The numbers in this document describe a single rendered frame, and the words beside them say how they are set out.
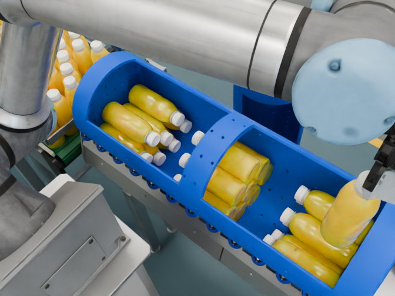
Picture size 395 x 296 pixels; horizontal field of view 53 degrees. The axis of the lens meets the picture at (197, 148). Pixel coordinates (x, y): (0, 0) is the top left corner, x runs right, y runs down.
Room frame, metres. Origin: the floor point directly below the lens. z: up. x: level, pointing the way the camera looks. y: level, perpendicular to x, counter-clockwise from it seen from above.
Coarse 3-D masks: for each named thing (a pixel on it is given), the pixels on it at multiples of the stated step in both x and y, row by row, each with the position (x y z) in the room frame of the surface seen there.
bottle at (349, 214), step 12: (348, 192) 0.29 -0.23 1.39; (336, 204) 0.29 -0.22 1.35; (348, 204) 0.28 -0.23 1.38; (360, 204) 0.27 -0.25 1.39; (372, 204) 0.27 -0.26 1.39; (336, 216) 0.28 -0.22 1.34; (348, 216) 0.27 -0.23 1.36; (360, 216) 0.26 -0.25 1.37; (372, 216) 0.26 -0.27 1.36; (324, 228) 0.28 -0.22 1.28; (336, 228) 0.27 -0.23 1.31; (348, 228) 0.26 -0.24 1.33; (360, 228) 0.26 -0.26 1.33; (336, 240) 0.26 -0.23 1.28; (348, 240) 0.25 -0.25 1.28
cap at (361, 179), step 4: (364, 172) 0.31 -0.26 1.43; (368, 172) 0.31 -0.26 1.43; (360, 176) 0.30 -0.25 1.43; (364, 176) 0.30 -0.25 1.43; (360, 180) 0.29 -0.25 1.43; (364, 180) 0.29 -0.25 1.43; (356, 184) 0.30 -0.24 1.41; (360, 184) 0.29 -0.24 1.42; (360, 188) 0.28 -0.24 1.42; (360, 192) 0.28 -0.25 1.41
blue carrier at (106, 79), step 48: (96, 96) 0.83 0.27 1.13; (192, 96) 0.81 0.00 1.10; (192, 144) 0.73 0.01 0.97; (288, 144) 0.53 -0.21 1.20; (192, 192) 0.46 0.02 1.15; (288, 192) 0.52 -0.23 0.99; (336, 192) 0.47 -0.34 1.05; (240, 240) 0.35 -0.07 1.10; (384, 240) 0.26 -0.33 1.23; (336, 288) 0.21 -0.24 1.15
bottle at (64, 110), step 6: (60, 96) 0.91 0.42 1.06; (54, 102) 0.89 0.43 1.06; (60, 102) 0.90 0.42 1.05; (66, 102) 0.91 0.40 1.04; (54, 108) 0.89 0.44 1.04; (60, 108) 0.89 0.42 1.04; (66, 108) 0.90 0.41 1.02; (60, 114) 0.88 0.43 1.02; (66, 114) 0.89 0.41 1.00; (60, 120) 0.88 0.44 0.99; (66, 120) 0.88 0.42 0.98; (60, 126) 0.89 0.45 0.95; (66, 132) 0.88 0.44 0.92; (72, 132) 0.88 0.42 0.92
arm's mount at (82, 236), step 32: (64, 192) 0.43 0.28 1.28; (96, 192) 0.36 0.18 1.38; (64, 224) 0.30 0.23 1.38; (96, 224) 0.33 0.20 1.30; (32, 256) 0.25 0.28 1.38; (64, 256) 0.28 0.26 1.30; (96, 256) 0.31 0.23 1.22; (0, 288) 0.21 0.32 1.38; (32, 288) 0.23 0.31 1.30; (64, 288) 0.25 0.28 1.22
